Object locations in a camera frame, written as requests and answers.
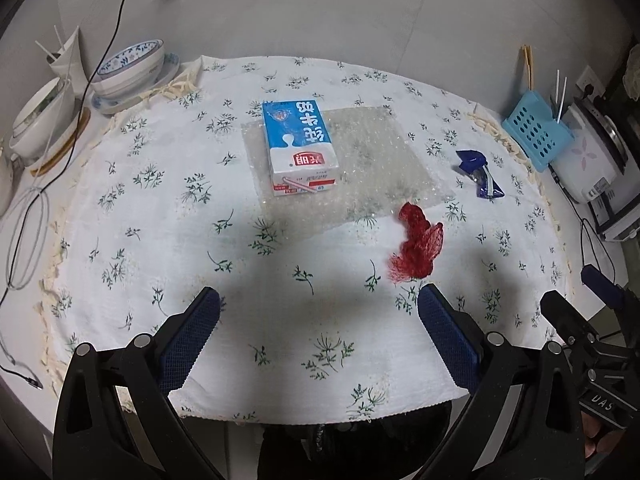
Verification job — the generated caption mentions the clear bubble wrap sheet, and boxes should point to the clear bubble wrap sheet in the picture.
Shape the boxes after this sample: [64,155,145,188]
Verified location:
[240,105,448,234]

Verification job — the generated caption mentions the white wall outlet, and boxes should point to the white wall outlet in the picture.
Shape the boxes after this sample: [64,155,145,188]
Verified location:
[577,65,604,99]

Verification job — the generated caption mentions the person's right hand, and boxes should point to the person's right hand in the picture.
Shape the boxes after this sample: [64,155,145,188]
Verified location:
[584,419,609,462]

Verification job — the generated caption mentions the blue white milk carton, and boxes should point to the blue white milk carton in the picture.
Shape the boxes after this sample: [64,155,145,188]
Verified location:
[262,100,342,198]

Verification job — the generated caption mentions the wooden chopsticks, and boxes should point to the wooden chopsticks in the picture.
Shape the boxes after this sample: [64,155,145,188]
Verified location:
[520,44,536,91]

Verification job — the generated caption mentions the large white bowl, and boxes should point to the large white bowl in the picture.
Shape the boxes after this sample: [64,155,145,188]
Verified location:
[10,77,77,162]

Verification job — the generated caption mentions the white toaster oven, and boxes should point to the white toaster oven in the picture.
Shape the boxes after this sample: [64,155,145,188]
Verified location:
[587,180,640,244]

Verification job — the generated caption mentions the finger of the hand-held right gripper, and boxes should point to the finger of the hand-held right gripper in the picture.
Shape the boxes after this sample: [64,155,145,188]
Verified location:
[540,290,601,351]
[581,265,640,312]

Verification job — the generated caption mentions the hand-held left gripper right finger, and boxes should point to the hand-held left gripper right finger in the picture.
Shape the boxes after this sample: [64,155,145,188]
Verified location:
[416,283,587,480]

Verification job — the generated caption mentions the black appliance cable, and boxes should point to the black appliance cable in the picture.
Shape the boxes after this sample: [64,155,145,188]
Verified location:
[579,217,622,342]

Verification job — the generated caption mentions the red mesh net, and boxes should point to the red mesh net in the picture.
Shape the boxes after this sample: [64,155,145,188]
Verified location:
[387,202,446,287]

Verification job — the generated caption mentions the blue foil wrapper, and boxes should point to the blue foil wrapper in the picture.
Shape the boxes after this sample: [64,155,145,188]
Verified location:
[455,149,505,200]

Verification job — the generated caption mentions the white holder with straws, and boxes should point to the white holder with straws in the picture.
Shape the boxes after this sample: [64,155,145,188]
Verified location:
[36,25,89,107]

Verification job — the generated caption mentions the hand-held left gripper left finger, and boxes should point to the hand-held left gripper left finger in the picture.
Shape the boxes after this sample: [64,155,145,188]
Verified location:
[52,286,236,480]

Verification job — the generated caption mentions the white rice cooker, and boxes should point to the white rice cooker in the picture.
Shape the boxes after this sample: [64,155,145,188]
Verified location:
[548,97,632,205]

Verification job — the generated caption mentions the white floral tablecloth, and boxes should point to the white floral tablecloth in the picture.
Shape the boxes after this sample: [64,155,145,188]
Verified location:
[37,55,573,421]

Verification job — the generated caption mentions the wooden trivet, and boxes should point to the wooden trivet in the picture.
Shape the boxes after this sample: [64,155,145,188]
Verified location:
[30,107,92,177]

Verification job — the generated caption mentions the grey looped cable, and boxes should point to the grey looped cable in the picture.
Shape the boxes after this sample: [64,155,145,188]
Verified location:
[7,187,52,291]

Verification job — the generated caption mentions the white kettle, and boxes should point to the white kettle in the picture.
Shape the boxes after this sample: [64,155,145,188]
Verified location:
[0,140,24,217]

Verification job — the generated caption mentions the blue patterned plate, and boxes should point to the blue patterned plate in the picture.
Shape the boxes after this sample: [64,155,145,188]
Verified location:
[91,52,181,115]

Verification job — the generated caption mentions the black hanging cable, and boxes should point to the black hanging cable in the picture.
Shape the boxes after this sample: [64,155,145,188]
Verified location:
[0,0,166,307]

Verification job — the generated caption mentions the blue plastic basket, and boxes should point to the blue plastic basket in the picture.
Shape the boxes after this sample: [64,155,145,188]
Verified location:
[501,91,576,172]

